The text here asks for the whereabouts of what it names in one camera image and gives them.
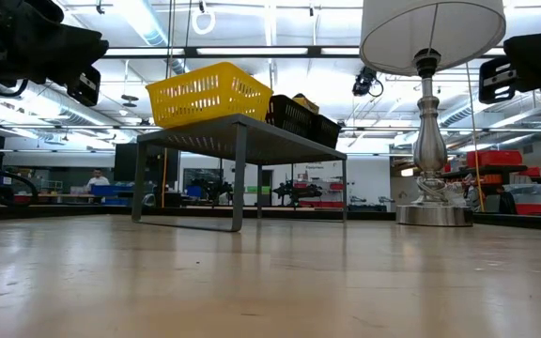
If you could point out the black slotted plastic basket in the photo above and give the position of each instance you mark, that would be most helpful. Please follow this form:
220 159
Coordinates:
291 117
328 131

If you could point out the yellow plastic tray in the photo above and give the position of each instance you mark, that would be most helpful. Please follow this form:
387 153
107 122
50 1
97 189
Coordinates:
205 96

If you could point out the red storage bin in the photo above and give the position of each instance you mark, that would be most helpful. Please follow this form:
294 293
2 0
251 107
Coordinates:
493 158
536 209

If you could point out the black ceiling camera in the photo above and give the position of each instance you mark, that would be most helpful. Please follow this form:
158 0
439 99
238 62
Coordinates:
363 82

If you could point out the dark wall screen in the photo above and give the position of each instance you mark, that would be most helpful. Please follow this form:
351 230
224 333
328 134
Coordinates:
203 177

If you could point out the overhead frame light bar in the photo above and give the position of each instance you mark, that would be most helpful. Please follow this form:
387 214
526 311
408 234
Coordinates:
251 51

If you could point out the person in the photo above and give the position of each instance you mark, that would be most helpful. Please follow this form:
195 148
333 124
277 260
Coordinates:
97 180

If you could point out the dark background table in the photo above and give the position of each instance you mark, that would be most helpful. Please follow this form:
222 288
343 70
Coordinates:
486 170

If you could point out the blue storage bins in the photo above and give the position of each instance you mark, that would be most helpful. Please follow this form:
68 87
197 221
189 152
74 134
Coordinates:
111 191

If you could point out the black table frame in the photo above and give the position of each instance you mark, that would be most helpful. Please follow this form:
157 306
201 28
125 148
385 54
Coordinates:
40 212

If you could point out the white shade silver lamp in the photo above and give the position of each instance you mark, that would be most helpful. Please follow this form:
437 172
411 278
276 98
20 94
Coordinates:
432 28

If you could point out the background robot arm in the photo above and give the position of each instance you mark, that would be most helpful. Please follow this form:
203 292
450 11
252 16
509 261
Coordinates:
296 191
211 188

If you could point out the grey perforated metal riser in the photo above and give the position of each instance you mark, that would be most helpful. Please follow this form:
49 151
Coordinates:
214 141

